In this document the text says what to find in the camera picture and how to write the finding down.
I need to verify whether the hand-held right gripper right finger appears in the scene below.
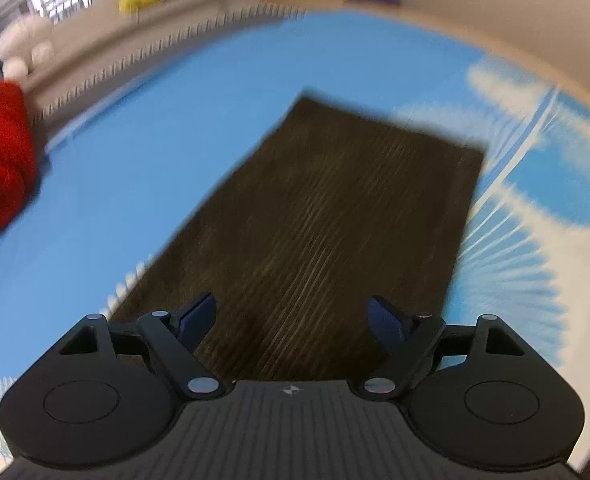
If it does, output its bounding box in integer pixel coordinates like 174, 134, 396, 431
359, 296, 526, 401

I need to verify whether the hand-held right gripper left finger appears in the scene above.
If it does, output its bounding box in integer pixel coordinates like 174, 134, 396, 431
58, 292, 227, 402

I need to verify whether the brown towel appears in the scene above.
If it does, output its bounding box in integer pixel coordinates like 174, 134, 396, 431
108, 89, 486, 383

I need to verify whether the blue patterned bed sheet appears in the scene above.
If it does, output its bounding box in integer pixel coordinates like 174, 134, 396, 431
0, 5, 590, 480

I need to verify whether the red folded blanket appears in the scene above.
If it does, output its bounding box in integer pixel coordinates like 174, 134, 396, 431
0, 80, 42, 256

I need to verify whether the white plush toy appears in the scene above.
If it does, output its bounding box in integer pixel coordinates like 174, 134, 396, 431
0, 14, 57, 77

